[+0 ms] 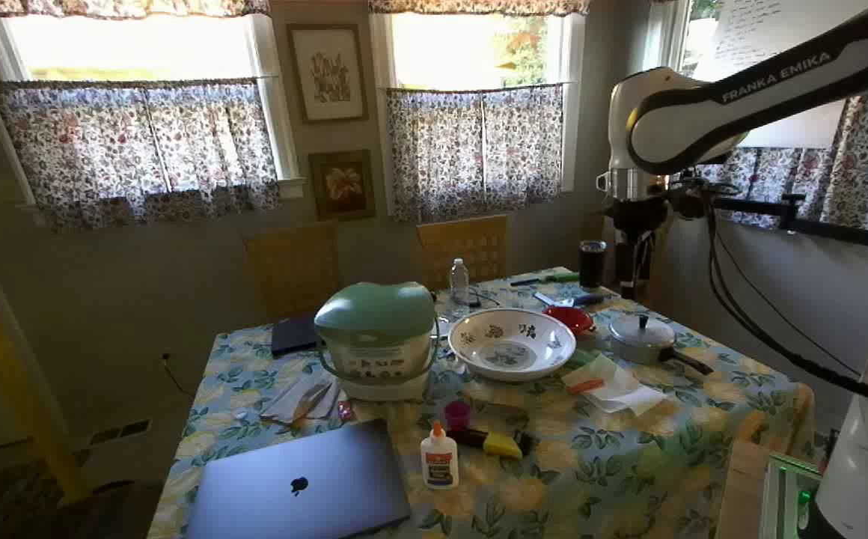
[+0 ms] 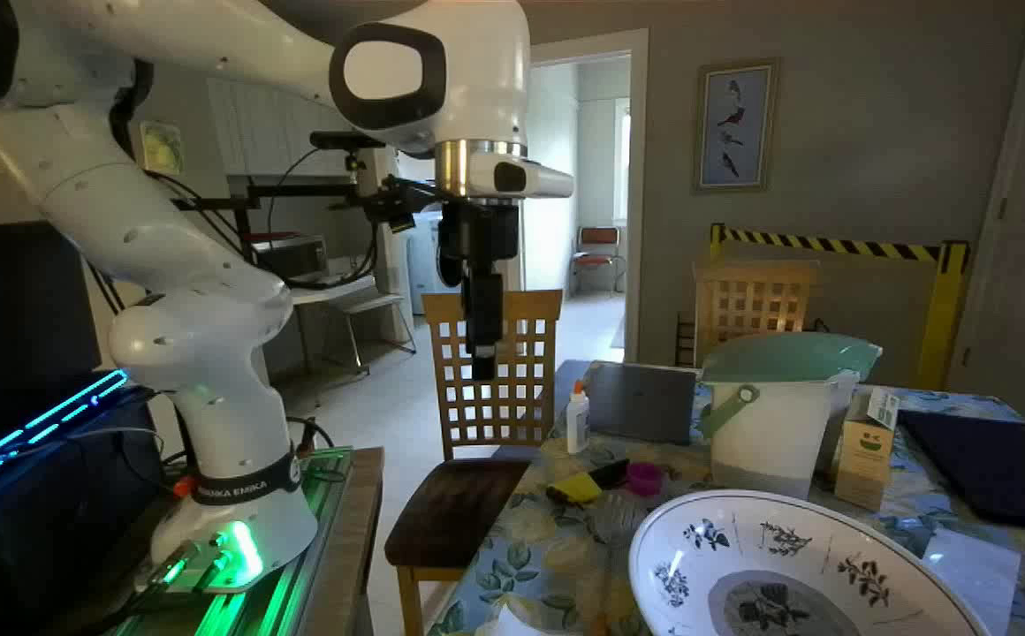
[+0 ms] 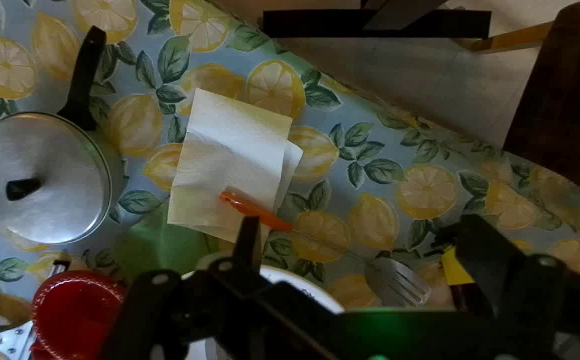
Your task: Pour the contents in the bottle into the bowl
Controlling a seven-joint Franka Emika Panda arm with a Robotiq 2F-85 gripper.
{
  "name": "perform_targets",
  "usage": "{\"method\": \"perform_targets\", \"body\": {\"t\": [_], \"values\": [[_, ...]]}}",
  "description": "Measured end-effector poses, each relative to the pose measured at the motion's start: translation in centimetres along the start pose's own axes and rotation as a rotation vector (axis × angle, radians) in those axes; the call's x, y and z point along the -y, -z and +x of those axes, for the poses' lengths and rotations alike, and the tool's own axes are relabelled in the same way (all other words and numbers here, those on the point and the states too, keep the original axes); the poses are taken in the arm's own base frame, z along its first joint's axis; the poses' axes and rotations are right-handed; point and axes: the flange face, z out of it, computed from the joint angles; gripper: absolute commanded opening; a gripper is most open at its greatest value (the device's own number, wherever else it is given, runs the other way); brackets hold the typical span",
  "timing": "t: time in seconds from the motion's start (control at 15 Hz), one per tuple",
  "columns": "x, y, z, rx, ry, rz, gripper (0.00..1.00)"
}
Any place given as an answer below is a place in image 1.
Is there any small red dish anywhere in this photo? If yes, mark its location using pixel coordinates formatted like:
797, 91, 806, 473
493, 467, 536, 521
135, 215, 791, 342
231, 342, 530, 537
541, 302, 599, 342

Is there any yellow pencil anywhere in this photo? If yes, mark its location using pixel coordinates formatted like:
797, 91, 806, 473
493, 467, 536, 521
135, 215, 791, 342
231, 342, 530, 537
291, 384, 336, 431

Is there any silver Apple laptop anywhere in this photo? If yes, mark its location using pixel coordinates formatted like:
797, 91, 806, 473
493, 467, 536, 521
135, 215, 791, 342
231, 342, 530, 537
182, 416, 415, 539

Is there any black camera stand pole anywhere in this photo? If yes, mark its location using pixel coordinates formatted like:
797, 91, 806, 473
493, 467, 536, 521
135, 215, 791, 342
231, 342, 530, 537
668, 190, 868, 259

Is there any framed floral wall picture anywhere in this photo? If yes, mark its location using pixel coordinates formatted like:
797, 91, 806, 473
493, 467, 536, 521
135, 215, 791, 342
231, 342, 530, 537
285, 22, 370, 127

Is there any small dark framed picture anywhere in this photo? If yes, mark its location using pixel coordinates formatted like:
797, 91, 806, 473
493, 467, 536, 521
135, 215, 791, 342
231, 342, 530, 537
306, 148, 378, 224

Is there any lemon print tablecloth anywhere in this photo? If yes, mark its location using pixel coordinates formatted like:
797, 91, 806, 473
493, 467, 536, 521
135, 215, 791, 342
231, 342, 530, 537
144, 266, 818, 539

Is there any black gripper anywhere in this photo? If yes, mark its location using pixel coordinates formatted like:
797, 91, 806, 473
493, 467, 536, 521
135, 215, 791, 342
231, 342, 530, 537
608, 194, 670, 299

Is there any wooden lattice chair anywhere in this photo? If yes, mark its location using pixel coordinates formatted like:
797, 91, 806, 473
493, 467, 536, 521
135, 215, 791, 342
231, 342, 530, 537
243, 224, 343, 321
415, 214, 513, 294

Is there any white floral ceramic bowl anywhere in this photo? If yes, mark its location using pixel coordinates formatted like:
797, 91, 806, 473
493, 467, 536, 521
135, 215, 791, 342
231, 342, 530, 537
445, 305, 580, 384

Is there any small clear plastic bottle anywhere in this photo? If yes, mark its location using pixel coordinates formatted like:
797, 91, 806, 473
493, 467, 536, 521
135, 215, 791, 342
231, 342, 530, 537
445, 254, 474, 308

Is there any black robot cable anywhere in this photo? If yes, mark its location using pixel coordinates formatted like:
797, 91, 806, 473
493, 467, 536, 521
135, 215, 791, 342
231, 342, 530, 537
700, 197, 868, 407

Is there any blue grey phone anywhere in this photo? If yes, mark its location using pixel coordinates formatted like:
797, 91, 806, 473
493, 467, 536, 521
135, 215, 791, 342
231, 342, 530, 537
533, 285, 608, 308

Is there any dark marker pen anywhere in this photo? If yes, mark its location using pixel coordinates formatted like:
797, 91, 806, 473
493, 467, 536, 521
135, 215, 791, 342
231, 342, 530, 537
505, 269, 580, 290

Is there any white glue bottle orange cap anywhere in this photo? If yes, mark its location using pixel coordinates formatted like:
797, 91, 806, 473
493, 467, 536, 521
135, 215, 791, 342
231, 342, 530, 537
415, 416, 462, 491

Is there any floral window valance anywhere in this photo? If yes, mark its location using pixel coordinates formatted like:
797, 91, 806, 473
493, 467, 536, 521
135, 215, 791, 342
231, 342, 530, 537
0, 0, 272, 25
367, 0, 593, 19

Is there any silver pan with lid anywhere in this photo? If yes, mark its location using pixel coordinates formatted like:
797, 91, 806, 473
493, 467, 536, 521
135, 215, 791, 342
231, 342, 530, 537
599, 311, 715, 381

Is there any patterned floor rug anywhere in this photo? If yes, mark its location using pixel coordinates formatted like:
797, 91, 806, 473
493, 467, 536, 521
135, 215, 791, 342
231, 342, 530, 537
0, 462, 161, 539

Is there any yellow black safety barrier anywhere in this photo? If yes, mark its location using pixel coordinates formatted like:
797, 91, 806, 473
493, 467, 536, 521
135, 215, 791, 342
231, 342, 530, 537
0, 273, 92, 506

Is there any dark blue notebook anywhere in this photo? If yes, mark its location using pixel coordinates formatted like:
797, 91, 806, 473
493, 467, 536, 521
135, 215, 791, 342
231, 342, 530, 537
269, 314, 322, 360

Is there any green lit robot base platform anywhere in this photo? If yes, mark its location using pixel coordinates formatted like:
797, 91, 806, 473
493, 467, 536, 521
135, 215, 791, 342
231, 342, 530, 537
758, 452, 836, 539

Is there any white paper packet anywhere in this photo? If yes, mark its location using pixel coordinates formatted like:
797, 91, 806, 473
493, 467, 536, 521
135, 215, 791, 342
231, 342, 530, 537
560, 354, 670, 416

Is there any black tumbler cup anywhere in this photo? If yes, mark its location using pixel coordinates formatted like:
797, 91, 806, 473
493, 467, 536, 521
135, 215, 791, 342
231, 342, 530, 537
575, 236, 611, 294

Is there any small pink cup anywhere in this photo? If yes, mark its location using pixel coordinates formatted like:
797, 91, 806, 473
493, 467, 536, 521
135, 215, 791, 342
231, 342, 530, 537
439, 398, 477, 434

